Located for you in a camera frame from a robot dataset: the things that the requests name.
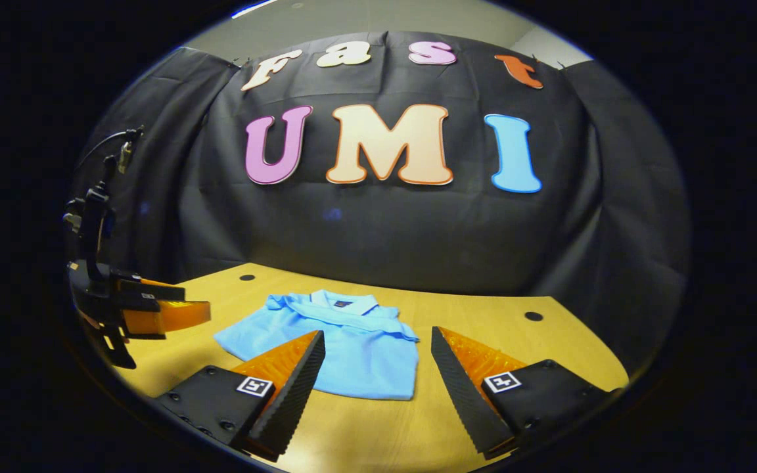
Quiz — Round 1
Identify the light blue T-shirt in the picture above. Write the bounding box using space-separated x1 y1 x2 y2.
213 289 421 401

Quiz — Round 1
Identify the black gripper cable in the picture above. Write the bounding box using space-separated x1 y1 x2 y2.
75 127 145 175

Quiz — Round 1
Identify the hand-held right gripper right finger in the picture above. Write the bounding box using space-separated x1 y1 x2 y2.
430 326 622 461

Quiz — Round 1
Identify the black backdrop cloth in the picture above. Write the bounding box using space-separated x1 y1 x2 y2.
66 30 691 369

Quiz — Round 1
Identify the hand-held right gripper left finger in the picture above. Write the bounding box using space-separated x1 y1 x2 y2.
155 330 327 462

